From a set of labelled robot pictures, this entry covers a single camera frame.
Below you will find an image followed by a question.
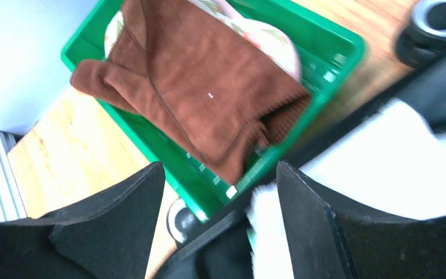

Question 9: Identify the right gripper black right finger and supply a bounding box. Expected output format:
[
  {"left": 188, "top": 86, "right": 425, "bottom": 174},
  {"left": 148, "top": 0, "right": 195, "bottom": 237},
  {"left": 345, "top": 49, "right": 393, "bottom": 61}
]
[{"left": 276, "top": 162, "right": 446, "bottom": 278}]

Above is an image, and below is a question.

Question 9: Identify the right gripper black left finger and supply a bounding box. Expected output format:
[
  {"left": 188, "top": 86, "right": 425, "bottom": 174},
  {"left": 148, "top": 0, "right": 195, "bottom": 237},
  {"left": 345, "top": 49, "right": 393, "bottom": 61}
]
[{"left": 0, "top": 162, "right": 165, "bottom": 278}]

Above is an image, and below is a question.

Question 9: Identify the brown cloth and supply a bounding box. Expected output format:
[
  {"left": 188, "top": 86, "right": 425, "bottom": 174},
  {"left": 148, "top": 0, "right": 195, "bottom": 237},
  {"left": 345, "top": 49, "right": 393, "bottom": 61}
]
[{"left": 71, "top": 1, "right": 311, "bottom": 185}]

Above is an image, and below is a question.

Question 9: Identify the green plastic tray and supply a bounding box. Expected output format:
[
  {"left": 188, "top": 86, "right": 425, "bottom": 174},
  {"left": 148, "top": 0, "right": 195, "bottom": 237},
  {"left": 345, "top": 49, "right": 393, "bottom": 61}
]
[{"left": 60, "top": 0, "right": 367, "bottom": 223}]

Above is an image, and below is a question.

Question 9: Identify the floral beige fabric pouch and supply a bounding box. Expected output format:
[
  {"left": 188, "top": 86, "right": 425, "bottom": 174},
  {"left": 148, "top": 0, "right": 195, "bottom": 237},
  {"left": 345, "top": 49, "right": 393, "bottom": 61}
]
[{"left": 103, "top": 1, "right": 302, "bottom": 94}]

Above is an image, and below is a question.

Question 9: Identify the black clothing in suitcase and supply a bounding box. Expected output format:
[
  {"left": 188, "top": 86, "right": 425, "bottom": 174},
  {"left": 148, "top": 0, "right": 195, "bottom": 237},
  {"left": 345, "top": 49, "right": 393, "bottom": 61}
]
[{"left": 196, "top": 227, "right": 253, "bottom": 279}]

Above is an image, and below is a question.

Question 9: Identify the white folded cloth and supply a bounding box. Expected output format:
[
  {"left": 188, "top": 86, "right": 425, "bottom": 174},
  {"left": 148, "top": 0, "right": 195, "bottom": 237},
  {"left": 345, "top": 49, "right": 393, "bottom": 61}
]
[{"left": 247, "top": 99, "right": 446, "bottom": 278}]

